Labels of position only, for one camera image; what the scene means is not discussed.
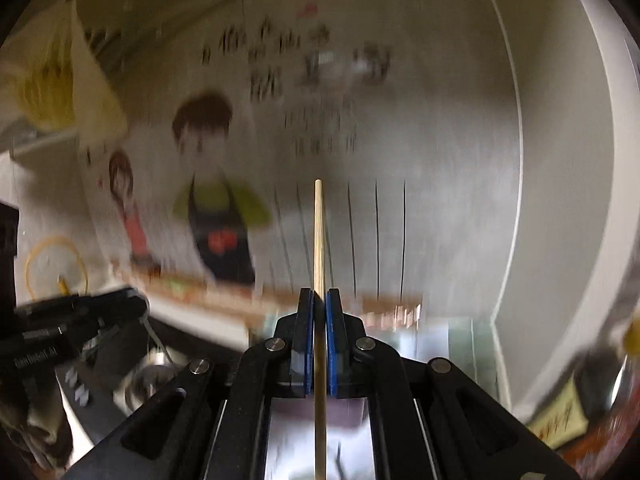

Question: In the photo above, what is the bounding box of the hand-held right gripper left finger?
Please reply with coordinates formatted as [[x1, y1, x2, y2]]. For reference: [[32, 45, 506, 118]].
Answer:
[[65, 287, 316, 480]]

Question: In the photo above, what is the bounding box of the yellow plastic bag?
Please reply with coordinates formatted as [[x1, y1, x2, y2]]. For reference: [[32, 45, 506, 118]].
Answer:
[[0, 0, 129, 147]]

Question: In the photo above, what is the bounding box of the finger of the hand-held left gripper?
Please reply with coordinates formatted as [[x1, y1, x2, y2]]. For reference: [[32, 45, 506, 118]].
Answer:
[[15, 287, 143, 318], [70, 307, 151, 348]]

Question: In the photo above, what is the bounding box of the black gas stove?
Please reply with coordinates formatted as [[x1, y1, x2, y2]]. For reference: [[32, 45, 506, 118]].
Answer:
[[55, 305, 251, 441]]

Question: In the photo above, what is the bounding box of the cartoon wall poster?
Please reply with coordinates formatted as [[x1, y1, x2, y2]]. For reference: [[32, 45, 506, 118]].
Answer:
[[75, 0, 426, 321]]

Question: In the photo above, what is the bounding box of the purple utensil box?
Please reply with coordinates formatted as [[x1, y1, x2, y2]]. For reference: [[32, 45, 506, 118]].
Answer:
[[270, 394, 376, 431]]

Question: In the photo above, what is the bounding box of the wooden chopstick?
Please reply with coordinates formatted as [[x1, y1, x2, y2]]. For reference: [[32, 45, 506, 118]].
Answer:
[[312, 180, 329, 480]]

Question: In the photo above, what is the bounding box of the yellow gas hose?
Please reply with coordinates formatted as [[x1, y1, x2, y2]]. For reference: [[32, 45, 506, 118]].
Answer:
[[25, 236, 90, 302]]

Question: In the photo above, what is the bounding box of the dark soy sauce bottle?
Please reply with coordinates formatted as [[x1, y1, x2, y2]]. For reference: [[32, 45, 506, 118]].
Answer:
[[525, 350, 626, 448]]

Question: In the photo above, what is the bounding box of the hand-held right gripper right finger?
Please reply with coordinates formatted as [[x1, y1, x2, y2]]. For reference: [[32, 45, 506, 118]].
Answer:
[[325, 287, 581, 480]]

